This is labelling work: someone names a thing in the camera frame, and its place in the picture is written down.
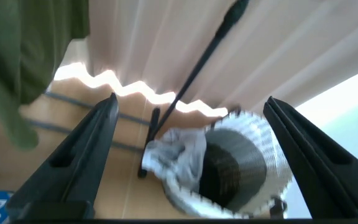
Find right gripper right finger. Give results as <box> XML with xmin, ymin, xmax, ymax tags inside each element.
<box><xmin>262</xmin><ymin>95</ymin><xmax>358</xmax><ymax>219</ymax></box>

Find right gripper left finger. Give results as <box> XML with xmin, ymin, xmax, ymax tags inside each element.
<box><xmin>4</xmin><ymin>92</ymin><xmax>119</xmax><ymax>220</ymax></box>

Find pale grey garment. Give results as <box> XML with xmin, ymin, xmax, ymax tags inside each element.
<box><xmin>141</xmin><ymin>127</ymin><xmax>208</xmax><ymax>194</ymax></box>

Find green long-sleeved shirt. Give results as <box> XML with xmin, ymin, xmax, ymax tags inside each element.
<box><xmin>0</xmin><ymin>0</ymin><xmax>90</xmax><ymax>151</ymax></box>

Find white laundry basket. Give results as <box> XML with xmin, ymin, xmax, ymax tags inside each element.
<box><xmin>162</xmin><ymin>107</ymin><xmax>293</xmax><ymax>219</ymax></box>

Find black clothes rack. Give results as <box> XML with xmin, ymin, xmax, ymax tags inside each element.
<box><xmin>0</xmin><ymin>0</ymin><xmax>250</xmax><ymax>179</ymax></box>

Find beige curtain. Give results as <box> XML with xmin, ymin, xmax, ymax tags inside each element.
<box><xmin>85</xmin><ymin>0</ymin><xmax>358</xmax><ymax>116</ymax></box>

